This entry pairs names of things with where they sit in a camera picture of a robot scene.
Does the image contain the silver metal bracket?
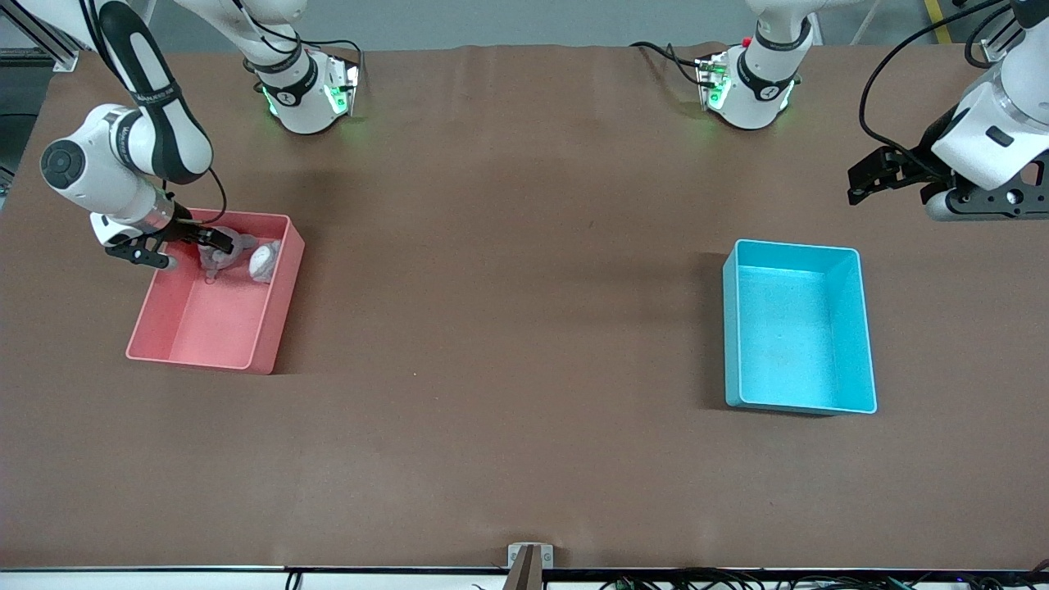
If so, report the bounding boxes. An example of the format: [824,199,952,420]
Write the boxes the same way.
[507,542,555,570]

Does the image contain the pink plastic box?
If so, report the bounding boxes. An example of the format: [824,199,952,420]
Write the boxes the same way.
[125,209,306,376]

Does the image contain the black left arm base cable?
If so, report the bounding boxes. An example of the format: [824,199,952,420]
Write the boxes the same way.
[629,41,707,87]

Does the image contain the black arm wrist cable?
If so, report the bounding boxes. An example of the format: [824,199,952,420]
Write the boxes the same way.
[858,0,1025,173]
[156,166,229,226]

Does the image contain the grey plush toy eyes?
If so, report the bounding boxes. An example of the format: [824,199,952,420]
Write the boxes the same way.
[248,240,282,284]

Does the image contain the metal base connector plate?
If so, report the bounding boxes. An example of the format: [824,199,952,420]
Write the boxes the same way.
[695,51,732,111]
[322,56,362,116]

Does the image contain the brown camera post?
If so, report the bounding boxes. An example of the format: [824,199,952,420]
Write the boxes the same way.
[503,547,544,590]

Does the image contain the black left arm wrist cable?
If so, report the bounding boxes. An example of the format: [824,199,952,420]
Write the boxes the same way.
[858,0,1025,173]

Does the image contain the brown table cover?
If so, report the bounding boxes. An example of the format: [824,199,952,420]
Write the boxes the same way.
[0,41,1049,572]

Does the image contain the black right arm base cable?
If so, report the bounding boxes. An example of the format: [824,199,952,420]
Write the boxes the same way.
[242,0,366,87]

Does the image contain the grey plush toy with keyring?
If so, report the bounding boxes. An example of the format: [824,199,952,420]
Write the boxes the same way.
[199,229,255,284]

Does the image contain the black arm base cable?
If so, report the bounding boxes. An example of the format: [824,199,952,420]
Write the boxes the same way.
[242,0,366,87]
[629,41,707,87]

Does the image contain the black right arm wrist cable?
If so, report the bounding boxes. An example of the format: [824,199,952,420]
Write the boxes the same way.
[156,166,229,226]

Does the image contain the aluminium frame profile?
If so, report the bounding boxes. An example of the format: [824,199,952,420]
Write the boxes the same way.
[0,16,80,73]
[981,12,1021,63]

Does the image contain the blue plastic box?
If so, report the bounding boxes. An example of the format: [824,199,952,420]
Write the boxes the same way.
[722,238,879,416]

